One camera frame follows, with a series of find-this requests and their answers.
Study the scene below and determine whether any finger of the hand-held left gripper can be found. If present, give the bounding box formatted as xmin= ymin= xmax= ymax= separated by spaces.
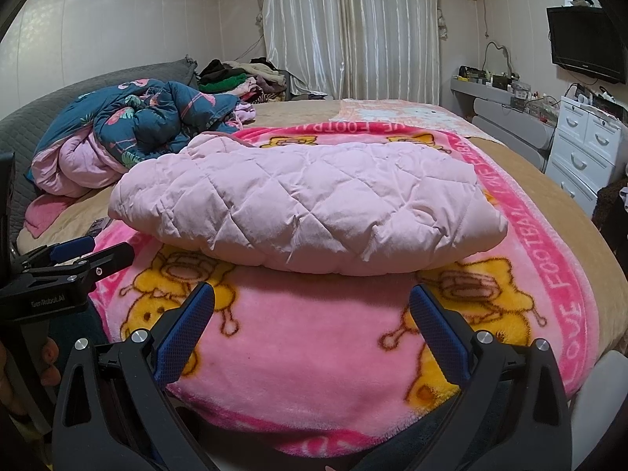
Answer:
xmin=64 ymin=243 xmax=135 ymax=295
xmin=10 ymin=235 xmax=96 ymax=273

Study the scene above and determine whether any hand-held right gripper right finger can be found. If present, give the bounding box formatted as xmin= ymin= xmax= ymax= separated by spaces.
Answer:
xmin=409 ymin=285 xmax=572 ymax=471

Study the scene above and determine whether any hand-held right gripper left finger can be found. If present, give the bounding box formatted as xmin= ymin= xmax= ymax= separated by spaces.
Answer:
xmin=51 ymin=283 xmax=217 ymax=471

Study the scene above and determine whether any pink quilted jacket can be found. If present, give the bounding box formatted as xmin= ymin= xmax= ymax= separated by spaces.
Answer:
xmin=108 ymin=132 xmax=508 ymax=276

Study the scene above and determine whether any pile of assorted clothes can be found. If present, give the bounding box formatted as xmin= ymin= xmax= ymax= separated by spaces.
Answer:
xmin=196 ymin=58 xmax=290 ymax=104

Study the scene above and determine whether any person's left hand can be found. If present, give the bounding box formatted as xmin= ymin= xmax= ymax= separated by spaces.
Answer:
xmin=0 ymin=338 xmax=64 ymax=418

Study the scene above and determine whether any dark phone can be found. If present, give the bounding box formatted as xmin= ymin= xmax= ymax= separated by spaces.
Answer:
xmin=86 ymin=217 xmax=113 ymax=241

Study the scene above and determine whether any pink towel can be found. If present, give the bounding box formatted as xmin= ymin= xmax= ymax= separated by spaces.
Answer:
xmin=24 ymin=194 xmax=74 ymax=239

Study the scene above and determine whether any pink printed blanket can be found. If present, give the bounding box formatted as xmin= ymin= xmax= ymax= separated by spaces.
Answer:
xmin=91 ymin=125 xmax=600 ymax=457

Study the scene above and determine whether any teal floral comforter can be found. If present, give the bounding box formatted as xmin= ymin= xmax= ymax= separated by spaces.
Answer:
xmin=29 ymin=78 xmax=256 ymax=194

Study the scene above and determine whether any bed with tan sheet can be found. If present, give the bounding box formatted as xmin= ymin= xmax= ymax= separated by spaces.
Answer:
xmin=15 ymin=98 xmax=621 ymax=354

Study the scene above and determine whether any dark brown fuzzy cloth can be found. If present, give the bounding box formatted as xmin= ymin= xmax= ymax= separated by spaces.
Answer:
xmin=591 ymin=177 xmax=628 ymax=236

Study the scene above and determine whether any grey bed headboard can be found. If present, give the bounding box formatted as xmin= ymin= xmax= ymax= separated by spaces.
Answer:
xmin=450 ymin=76 xmax=557 ymax=172

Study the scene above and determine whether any light pink patterned mat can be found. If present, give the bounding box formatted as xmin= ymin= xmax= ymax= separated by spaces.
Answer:
xmin=338 ymin=98 xmax=467 ymax=131

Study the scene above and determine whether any white drawer cabinet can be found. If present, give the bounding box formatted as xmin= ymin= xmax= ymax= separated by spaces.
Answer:
xmin=544 ymin=95 xmax=628 ymax=217

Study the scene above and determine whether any clutter of small shelf items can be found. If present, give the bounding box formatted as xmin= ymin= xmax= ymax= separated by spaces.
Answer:
xmin=456 ymin=64 xmax=560 ymax=121

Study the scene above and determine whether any white curtain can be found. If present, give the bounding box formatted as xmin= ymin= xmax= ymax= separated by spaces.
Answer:
xmin=260 ymin=0 xmax=442 ymax=104

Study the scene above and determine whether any black television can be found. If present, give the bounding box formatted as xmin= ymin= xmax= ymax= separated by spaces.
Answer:
xmin=546 ymin=6 xmax=626 ymax=84

